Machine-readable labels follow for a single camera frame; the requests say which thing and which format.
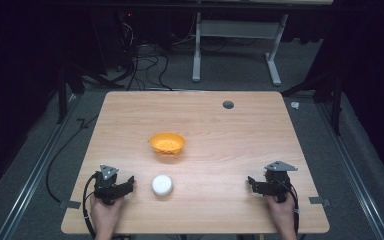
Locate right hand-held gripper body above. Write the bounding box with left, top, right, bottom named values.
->
left=261, top=160, right=299, bottom=204

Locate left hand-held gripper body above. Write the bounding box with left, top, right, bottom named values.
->
left=93, top=163, right=125, bottom=206

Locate person's left hand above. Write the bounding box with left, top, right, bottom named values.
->
left=89, top=194, right=126, bottom=234

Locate person's right hand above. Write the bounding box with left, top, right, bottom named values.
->
left=267, top=192, right=296, bottom=232

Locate grey tape strip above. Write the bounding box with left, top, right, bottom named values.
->
left=59, top=199, right=82, bottom=210
left=308, top=196, right=332, bottom=207

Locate orange bowl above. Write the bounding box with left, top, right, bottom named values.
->
left=148, top=131, right=187, bottom=156

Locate black metal stand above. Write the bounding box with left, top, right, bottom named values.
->
left=55, top=61, right=126, bottom=125
left=280, top=71, right=344, bottom=137

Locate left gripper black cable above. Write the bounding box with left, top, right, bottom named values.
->
left=82, top=171, right=100, bottom=240

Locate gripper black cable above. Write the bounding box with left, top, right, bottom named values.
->
left=82, top=171, right=100, bottom=240
left=279, top=179, right=301, bottom=236

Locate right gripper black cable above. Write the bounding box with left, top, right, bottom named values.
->
left=279, top=179, right=301, bottom=236

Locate black cable on floor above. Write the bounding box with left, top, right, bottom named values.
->
left=45, top=113, right=100, bottom=204

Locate metal floor rail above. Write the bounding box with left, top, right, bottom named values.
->
left=314, top=99, right=384, bottom=240
left=0, top=93, right=78, bottom=240

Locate bundle of black cables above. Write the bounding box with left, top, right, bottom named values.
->
left=114, top=19, right=174, bottom=92

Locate white metal desk frame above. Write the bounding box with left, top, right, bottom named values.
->
left=191, top=11, right=290, bottom=88

